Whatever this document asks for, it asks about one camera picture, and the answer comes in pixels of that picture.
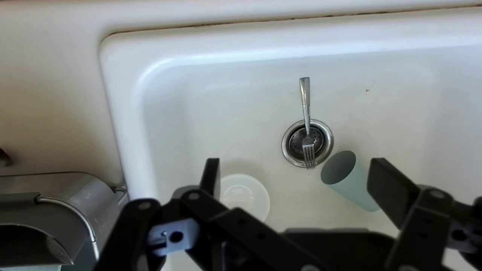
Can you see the metal fork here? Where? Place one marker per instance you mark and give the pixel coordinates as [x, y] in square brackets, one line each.
[304, 100]

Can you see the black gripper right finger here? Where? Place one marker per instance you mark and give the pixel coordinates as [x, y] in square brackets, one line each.
[431, 226]

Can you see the white ceramic sink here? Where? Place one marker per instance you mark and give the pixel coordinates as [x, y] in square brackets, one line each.
[226, 100]

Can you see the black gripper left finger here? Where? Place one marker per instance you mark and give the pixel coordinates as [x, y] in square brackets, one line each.
[241, 235]

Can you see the teal plastic cup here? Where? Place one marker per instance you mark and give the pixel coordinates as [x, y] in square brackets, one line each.
[347, 181]

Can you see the metal sink drain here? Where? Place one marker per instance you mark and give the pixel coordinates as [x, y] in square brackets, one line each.
[291, 145]

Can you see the grey dish rack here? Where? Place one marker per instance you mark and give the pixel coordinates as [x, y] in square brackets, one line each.
[65, 215]

